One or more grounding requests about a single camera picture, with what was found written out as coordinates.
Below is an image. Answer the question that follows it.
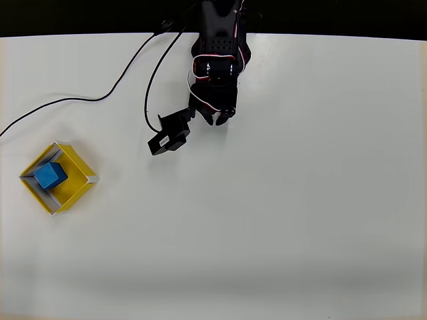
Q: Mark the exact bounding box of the blue cube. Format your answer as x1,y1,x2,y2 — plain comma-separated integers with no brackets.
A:
34,162,68,191

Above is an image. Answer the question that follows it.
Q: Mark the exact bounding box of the yellow square tray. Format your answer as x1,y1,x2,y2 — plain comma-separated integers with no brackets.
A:
19,141,100,217

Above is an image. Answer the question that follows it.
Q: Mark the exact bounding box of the black webcam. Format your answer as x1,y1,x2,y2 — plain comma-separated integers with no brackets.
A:
147,111,192,157

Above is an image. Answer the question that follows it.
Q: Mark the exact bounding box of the red white servo wire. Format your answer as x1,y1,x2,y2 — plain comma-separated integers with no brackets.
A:
187,55,246,113

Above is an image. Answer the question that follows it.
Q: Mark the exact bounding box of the black webcam cable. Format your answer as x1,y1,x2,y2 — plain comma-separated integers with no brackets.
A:
143,23,191,133

